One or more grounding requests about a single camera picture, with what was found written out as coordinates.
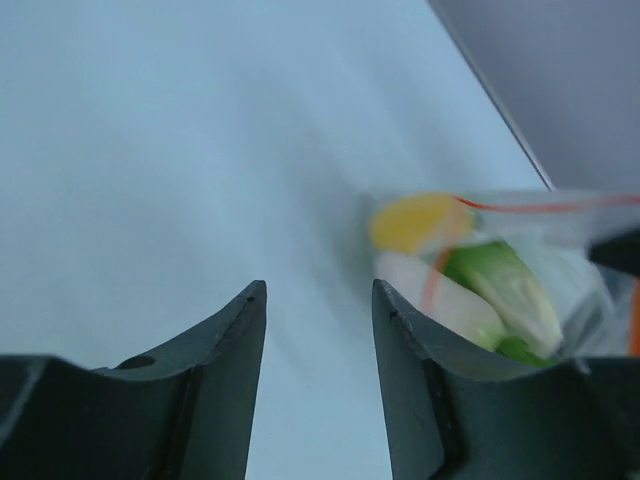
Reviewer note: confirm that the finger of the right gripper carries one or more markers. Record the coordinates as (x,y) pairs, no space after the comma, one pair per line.
(619,252)

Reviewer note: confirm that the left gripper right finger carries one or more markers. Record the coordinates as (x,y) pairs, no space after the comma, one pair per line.
(456,411)

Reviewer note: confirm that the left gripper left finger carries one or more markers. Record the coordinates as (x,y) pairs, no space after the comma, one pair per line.
(182,410)

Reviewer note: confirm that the clear zip top bag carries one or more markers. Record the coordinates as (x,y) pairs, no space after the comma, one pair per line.
(551,231)

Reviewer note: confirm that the green fake lettuce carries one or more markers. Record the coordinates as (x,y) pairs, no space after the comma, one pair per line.
(496,273)

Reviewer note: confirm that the yellow fake lemon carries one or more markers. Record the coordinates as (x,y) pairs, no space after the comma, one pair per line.
(412,224)

